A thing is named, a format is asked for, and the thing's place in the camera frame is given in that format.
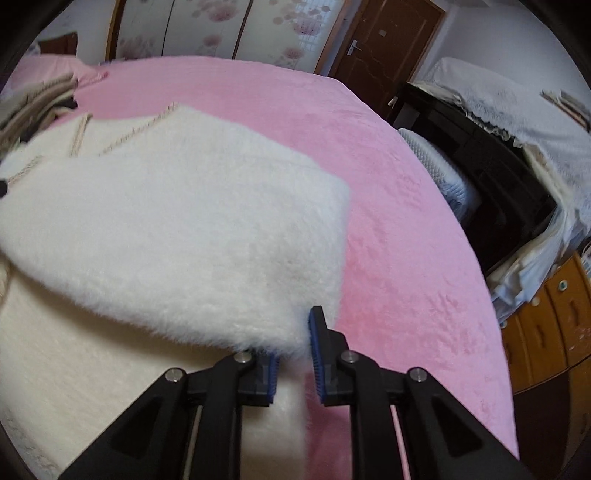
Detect dark wooden headboard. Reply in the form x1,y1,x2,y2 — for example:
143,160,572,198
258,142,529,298
37,32,78,56

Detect white fluffy cardigan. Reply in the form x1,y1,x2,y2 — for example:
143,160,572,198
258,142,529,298
1,104,349,479

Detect black piano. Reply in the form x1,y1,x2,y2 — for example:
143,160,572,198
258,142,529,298
388,83,557,276

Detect floral sliding wardrobe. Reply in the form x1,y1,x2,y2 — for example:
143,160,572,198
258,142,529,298
105,0,349,73

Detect brown wooden door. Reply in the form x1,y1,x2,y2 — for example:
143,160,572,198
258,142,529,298
328,0,446,119

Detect wooden drawer cabinet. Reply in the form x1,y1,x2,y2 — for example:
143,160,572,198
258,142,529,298
501,254,590,393

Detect beige folded clothes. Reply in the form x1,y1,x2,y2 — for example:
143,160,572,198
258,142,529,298
1,73,78,158

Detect pink pillow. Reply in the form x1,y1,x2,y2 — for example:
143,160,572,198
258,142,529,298
11,54,108,87

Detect white lace piano cover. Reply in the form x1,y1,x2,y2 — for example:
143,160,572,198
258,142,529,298
414,56,591,213

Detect pink bed sheet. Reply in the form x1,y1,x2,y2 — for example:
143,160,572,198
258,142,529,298
45,57,518,479

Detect stack of books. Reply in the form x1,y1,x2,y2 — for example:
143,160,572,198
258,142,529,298
540,90,590,132

